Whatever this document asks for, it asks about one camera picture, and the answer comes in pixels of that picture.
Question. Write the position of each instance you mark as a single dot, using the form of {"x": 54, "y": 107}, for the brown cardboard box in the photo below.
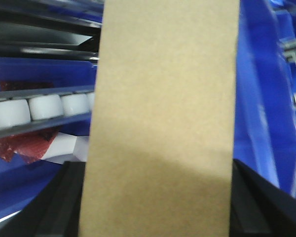
{"x": 160, "y": 156}

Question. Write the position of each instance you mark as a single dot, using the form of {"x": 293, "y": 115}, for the blue storage bin left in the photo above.
{"x": 20, "y": 183}

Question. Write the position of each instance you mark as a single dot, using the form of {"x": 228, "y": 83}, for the red and white packet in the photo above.
{"x": 50, "y": 144}

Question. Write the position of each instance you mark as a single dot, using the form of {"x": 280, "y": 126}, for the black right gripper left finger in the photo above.
{"x": 55, "y": 212}

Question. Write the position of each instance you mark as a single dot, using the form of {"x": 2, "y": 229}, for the white roller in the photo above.
{"x": 46, "y": 107}
{"x": 75, "y": 104}
{"x": 14, "y": 113}

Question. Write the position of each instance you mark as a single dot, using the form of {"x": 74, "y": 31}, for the grey roller track rail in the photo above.
{"x": 45, "y": 123}

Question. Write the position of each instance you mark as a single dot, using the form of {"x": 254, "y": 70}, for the blue storage bin right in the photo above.
{"x": 265, "y": 118}

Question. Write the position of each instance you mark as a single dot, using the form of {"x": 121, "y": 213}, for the blue storage bin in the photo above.
{"x": 265, "y": 118}
{"x": 20, "y": 183}

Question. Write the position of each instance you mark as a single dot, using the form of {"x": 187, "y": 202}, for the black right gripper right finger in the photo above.
{"x": 258, "y": 208}

